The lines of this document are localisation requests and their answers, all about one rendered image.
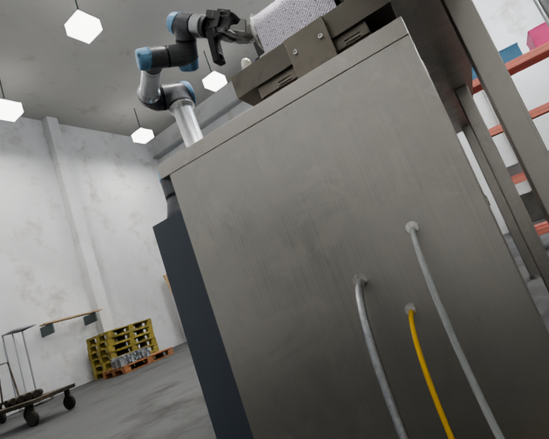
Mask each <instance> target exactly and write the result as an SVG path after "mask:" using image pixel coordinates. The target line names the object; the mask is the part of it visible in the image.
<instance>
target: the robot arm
mask: <svg viewBox="0 0 549 439"><path fill-rule="evenodd" d="M222 10H224V11H222ZM230 11H231V10H225V9H217V10H207V12H206V15H203V14H193V13H185V12H183V11H180V12H172V13H170V14H169V15H168V17H167V19H166V27H167V29H168V30H169V32H170V33H172V34H174V36H175V42H176V44H169V45H161V46H153V47H144V48H138V49H136V51H135V57H136V62H137V66H138V67H139V69H140V70H141V77H140V85H139V87H138V89H137V96H138V99H139V102H140V103H141V104H142V105H143V106H144V107H146V108H148V109H150V110H153V111H167V110H169V112H170V113H171V114H172V115H173V116H175V118H176V121H177V123H178V126H179V129H180V132H181V135H182V138H183V139H184V142H185V145H186V147H188V146H190V145H192V144H193V143H195V142H197V141H198V140H200V139H201V138H203V135H202V133H201V130H200V127H199V124H198V122H197V119H196V117H195V115H194V113H193V109H194V106H195V104H196V98H195V95H194V91H193V87H192V86H191V85H190V84H189V83H188V82H187V81H177V82H172V83H165V84H161V83H160V79H161V73H162V69H163V68H171V67H177V66H179V68H180V70H181V71H184V72H191V71H197V70H198V69H199V55H198V47H197V40H196V37H197V38H207V41H208V44H209V48H210V51H211V55H212V59H213V62H214V63H215V64H217V65H219V66H222V65H224V64H226V61H225V58H224V54H223V50H222V47H221V43H220V41H221V40H222V41H224V42H227V43H231V44H232V43H235V44H251V41H250V39H252V38H254V36H253V33H252V29H251V25H250V24H249V25H248V26H247V21H246V19H245V18H242V19H239V17H237V16H236V15H235V14H234V13H233V12H230ZM159 182H160V184H161V186H162V189H163V192H164V195H165V198H166V203H167V216H166V217H167V218H169V217H171V216H172V215H174V214H175V213H177V212H179V211H181V210H180V205H179V202H178V199H177V196H176V193H175V191H174V188H173V183H172V181H171V180H165V179H161V177H160V175H159Z"/></svg>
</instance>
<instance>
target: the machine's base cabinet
mask: <svg viewBox="0 0 549 439"><path fill-rule="evenodd" d="M170 177H171V180H172V183H173V188H174V191H175V193H176V196H177V199H178V202H179V205H180V210H181V212H182V215H183V218H184V221H185V224H186V229H187V231H188V234H189V237H190V240H191V243H192V246H193V250H194V253H195V256H196V259H197V261H198V265H199V268H200V272H201V275H202V278H203V280H204V284H205V287H206V290H207V294H208V297H209V300H210V302H211V306H212V309H213V313H214V316H215V319H216V321H217V325H218V328H219V330H220V335H221V338H222V340H223V343H224V347H225V349H226V352H227V357H228V360H229V362H230V366H231V369H232V371H233V374H234V379H235V381H236V384H237V388H238V390H239V393H240V396H241V400H242V403H243V407H244V409H245V412H246V415H247V419H248V422H249V425H250V429H251V431H252V434H253V437H254V439H398V436H397V433H396V430H395V428H394V425H393V422H392V421H391V418H390V413H389V411H388V409H387V406H386V403H385V400H384V399H383V394H382V391H381V389H380V386H379V383H378V380H377V378H376V373H375V370H374V368H373V365H372V362H371V359H370V356H369V351H368V349H367V345H366V342H365V339H364V336H363V331H362V327H361V323H360V319H359V315H358V312H357V306H356V294H355V285H354V284H353V281H352V278H353V276H354V275H355V274H357V273H365V274H366V275H367V276H368V279H369V281H368V284H367V285H366V286H364V299H365V304H366V308H367V313H368V316H369V323H370V326H371V329H372V332H373V335H374V338H375V342H376V346H377V349H378V352H379V355H380V357H381V360H382V363H383V368H384V370H385V373H386V375H387V378H388V381H389V384H390V388H391V390H392V393H393V396H394V398H395V400H396V405H397V406H398V409H399V412H400V415H401V417H402V419H403V423H404V426H405V428H406V430H407V432H408V435H409V438H410V439H449V438H448V436H447V434H446V432H445V430H444V426H443V424H442V422H441V419H440V417H439V414H438V412H437V408H436V406H435V403H434V402H433V399H432V397H431V394H430V390H429V388H428V385H427V382H426V380H425V377H424V373H423V370H422V368H421V365H420V362H419V360H418V357H417V351H416V348H415V345H414V342H413V339H412V335H411V331H410V322H409V316H408V315H407V314H406V313H405V312H404V308H405V306H406V305H407V304H408V303H413V304H415V305H416V306H417V311H416V313H415V314H414V322H415V327H416V331H417V337H418V340H419V344H420V347H421V349H422V352H423V356H424V360H425V363H426V366H427V368H428V370H429V373H430V378H431V379H432V382H433V385H434V388H435V390H436V392H437V396H438V399H439V401H440V403H441V405H442V408H443V411H444V414H445V416H446V419H447V421H448V423H449V425H450V427H451V431H452V433H453V435H454V437H455V439H496V438H495V436H494V434H493V433H492V431H491V428H490V425H489V423H488V422H487V420H486V418H485V415H484V413H483V411H482V409H481V408H480V406H479V404H478V400H477V398H476V396H475V395H474V393H473V391H472V389H471V385H470V383H469V382H468V380H467V378H466V375H465V373H464V371H463V369H462V366H461V364H460V362H459V360H458V357H457V355H456V353H455V350H454V348H453V346H452V344H451V341H450V338H449V336H448V335H447V332H446V330H445V328H444V324H443V323H442V320H441V318H440V315H439V313H438V311H437V308H436V305H435V303H434V300H433V299H432V296H431V294H430V290H429V288H428V286H427V283H426V280H425V278H424V275H423V272H422V269H421V267H420V265H419V262H418V259H417V255H416V252H415V249H414V247H413V244H412V240H411V237H410V233H408V232H407V231H406V228H405V227H406V224H407V223H408V222H410V221H416V223H418V225H419V230H418V232H417V238H418V241H419V244H420V247H421V249H422V252H423V255H424V259H425V261H426V264H427V266H428V268H429V271H430V275H431V277H432V279H433V281H434V284H435V286H436V289H437V292H438V294H439V297H440V299H441V301H442V303H443V305H444V309H445V311H446V313H447V315H448V318H449V320H450V322H451V325H452V327H453V330H454V332H455V334H456V336H457V339H458V341H459V344H460V346H461V348H462V349H463V352H464V355H465V357H466V359H467V361H468V363H469V365H470V367H471V371H472V373H473V374H474V376H475V378H476V380H477V383H478V386H479V387H480V389H481V391H482V393H483V395H484V397H485V399H486V402H487V404H488V406H489V408H490V410H491V412H492V414H493V416H494V418H495V420H496V422H497V424H498V426H499V428H500V430H501V432H502V434H503V436H504V438H505V439H549V333H548V331H547V329H546V326H545V324H544V322H543V320H542V318H541V316H540V314H539V311H538V309H537V307H536V305H535V303H534V301H533V298H532V296H531V294H530V292H529V290H528V287H527V285H526V284H525V281H524V279H523V276H522V274H521V272H520V271H519V268H518V265H517V263H516V261H515V259H514V258H513V256H512V252H511V250H510V248H509V247H508V245H507V242H506V240H505V237H504V235H503V234H502V231H501V229H500V227H499V225H498V222H497V220H496V218H495V216H494V214H493V212H492V210H491V207H490V205H491V204H490V202H489V200H488V198H487V196H486V195H485V194H484V192H483V190H482V188H481V185H480V184H479V182H478V179H477V177H476V174H475V172H474V171H473V169H472V167H471V163H470V161H469V160H468V158H467V156H466V154H465V151H464V148H463V147H462V145H461V143H460V140H459V138H458V136H457V134H456V131H455V129H454V127H453V125H452V123H451V120H450V118H449V116H448V114H447V112H446V110H445V108H444V105H443V103H442V101H441V99H440V97H439V95H438V93H437V90H436V88H435V85H434V84H433V82H432V80H431V78H430V74H429V72H428V71H427V69H426V67H425V65H424V61H423V60H421V58H420V56H419V54H418V52H417V49H416V46H415V45H414V43H413V41H412V39H411V37H410V35H407V36H405V37H403V38H401V39H400V40H398V41H396V42H395V43H393V44H391V45H390V46H388V47H386V48H385V49H383V50H381V51H379V52H378V53H376V54H375V55H373V56H371V57H369V58H367V59H365V60H364V61H362V62H361V63H360V64H357V65H356V66H354V67H352V68H351V69H349V70H347V71H345V72H344V73H342V74H341V75H339V76H337V77H336V78H333V79H331V80H330V81H328V82H327V83H326V84H323V85H322V86H320V87H318V88H316V89H315V90H313V91H311V92H310V93H308V94H307V95H305V96H303V97H302V98H299V99H297V100H296V101H295V102H293V103H292V104H290V105H288V106H286V107H284V108H282V109H281V110H279V111H278V112H276V113H274V114H273V115H271V116H269V117H268V118H265V119H263V120H262V121H261V122H259V123H258V124H256V125H254V126H252V127H250V128H248V129H247V130H245V131H244V132H242V133H240V134H239V135H237V136H235V137H233V138H231V139H229V140H228V141H227V142H225V143H224V144H222V145H220V146H218V147H216V148H214V149H213V150H212V151H210V152H208V153H206V154H205V155H203V156H201V157H199V158H198V159H196V160H195V161H193V162H191V163H190V164H188V165H186V166H184V167H182V168H180V169H179V170H178V171H176V172H174V173H172V174H171V175H170Z"/></svg>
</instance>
